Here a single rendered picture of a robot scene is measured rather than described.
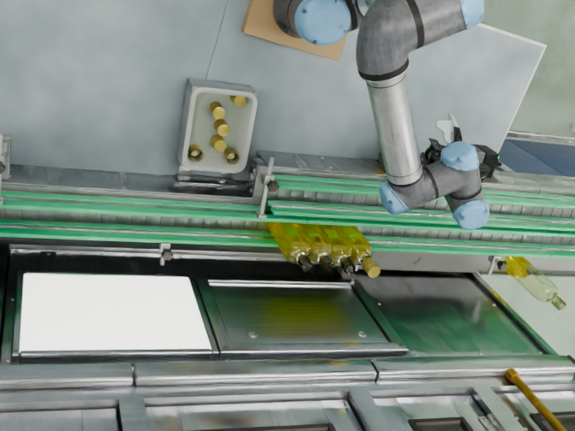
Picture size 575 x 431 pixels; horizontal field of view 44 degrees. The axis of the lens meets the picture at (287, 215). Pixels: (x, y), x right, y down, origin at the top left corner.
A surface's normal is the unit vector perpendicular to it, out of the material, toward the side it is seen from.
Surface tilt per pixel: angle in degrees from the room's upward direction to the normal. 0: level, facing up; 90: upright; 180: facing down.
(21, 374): 90
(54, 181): 90
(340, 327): 90
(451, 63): 0
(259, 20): 5
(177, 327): 90
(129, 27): 0
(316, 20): 11
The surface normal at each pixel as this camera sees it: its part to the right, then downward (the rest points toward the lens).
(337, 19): 0.10, 0.44
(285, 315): 0.18, -0.90
